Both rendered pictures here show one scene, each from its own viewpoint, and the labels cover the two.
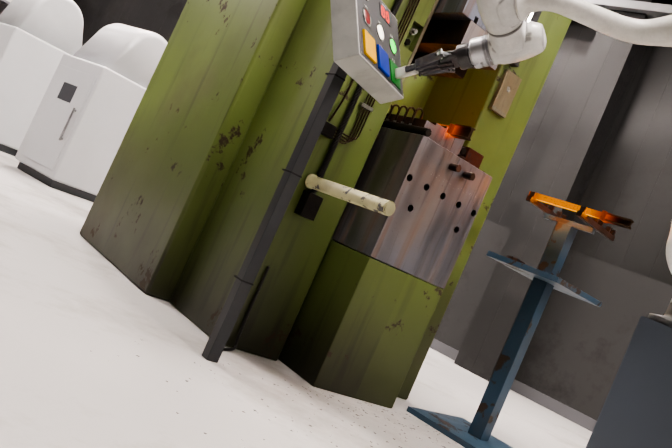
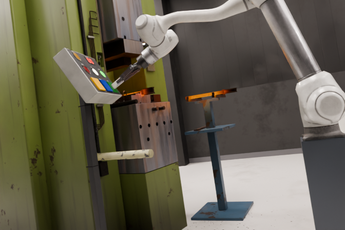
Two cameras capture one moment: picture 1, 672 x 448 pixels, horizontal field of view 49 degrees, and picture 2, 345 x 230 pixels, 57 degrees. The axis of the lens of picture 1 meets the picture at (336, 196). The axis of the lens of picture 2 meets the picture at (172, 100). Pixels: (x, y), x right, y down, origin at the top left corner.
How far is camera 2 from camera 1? 0.66 m
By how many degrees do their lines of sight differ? 20
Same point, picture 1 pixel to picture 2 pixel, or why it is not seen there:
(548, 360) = (200, 143)
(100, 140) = not seen: outside the picture
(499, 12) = (154, 35)
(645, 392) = (323, 174)
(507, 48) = (163, 49)
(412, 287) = (167, 171)
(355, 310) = (152, 200)
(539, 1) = (171, 21)
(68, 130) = not seen: outside the picture
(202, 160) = (28, 177)
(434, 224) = (160, 138)
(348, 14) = (78, 74)
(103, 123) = not seen: outside the picture
